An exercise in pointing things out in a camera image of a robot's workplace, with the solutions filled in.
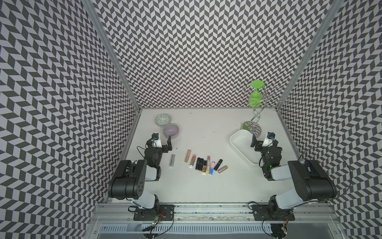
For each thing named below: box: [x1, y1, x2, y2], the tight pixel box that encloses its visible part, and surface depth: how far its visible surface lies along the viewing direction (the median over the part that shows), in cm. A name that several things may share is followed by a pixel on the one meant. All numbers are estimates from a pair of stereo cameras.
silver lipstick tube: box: [169, 153, 176, 167], surface depth 91 cm
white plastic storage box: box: [229, 128, 262, 166], surface depth 95 cm
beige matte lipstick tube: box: [184, 149, 192, 163], surface depth 93 cm
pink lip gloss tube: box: [206, 155, 211, 171], surface depth 91 cm
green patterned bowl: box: [154, 113, 172, 128], surface depth 110 cm
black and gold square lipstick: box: [201, 160, 208, 175], surface depth 88 cm
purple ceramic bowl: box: [162, 123, 180, 138], surface depth 102 cm
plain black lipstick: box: [199, 158, 204, 171], surface depth 90 cm
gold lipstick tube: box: [217, 165, 228, 174], surface depth 88 cm
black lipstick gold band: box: [213, 158, 224, 171], surface depth 90 cm
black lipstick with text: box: [195, 157, 201, 171], surface depth 90 cm
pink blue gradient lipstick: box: [208, 161, 216, 175], surface depth 88 cm
